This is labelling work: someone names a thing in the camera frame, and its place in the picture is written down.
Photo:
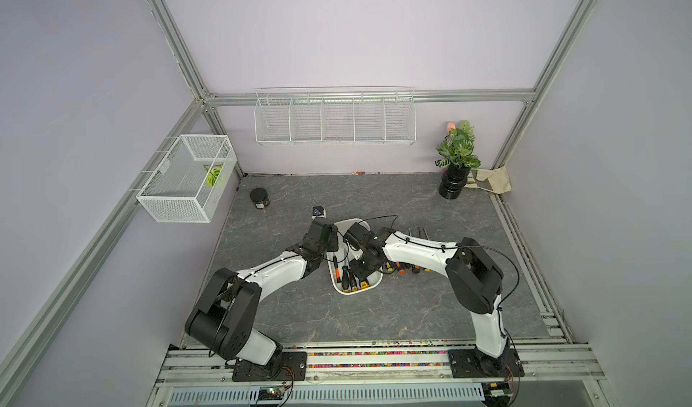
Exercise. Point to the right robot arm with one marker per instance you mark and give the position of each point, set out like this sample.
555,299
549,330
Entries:
476,280

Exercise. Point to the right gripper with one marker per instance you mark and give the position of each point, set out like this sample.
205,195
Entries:
357,271

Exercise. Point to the black jar with label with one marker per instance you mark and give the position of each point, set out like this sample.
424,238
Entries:
260,198

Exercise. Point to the green object in basket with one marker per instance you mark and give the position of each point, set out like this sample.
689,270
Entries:
213,173

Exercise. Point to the beige cloth bag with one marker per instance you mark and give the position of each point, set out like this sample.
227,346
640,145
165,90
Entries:
495,181

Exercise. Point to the white mesh wall basket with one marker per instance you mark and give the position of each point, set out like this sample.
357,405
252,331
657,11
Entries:
176,191

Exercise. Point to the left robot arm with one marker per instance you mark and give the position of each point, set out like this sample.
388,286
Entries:
224,315

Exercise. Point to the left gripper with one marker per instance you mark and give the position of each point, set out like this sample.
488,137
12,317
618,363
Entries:
332,239

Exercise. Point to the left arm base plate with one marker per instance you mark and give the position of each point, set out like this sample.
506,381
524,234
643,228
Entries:
288,366

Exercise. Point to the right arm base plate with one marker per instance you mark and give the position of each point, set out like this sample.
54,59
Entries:
471,363

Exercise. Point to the white wire wall shelf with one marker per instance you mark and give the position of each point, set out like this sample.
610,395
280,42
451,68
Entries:
373,115

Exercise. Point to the slim orange black precision screwdriver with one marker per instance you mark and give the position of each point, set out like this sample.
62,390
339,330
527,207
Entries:
336,268

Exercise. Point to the white storage box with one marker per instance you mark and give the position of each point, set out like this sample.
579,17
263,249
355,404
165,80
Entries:
350,284

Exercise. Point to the yellow black screwdriver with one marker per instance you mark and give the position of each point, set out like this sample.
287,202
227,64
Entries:
391,267

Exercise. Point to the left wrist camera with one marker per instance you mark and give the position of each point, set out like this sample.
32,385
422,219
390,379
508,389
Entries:
318,212

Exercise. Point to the potted green plant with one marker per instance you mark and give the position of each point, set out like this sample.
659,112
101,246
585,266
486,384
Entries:
457,158

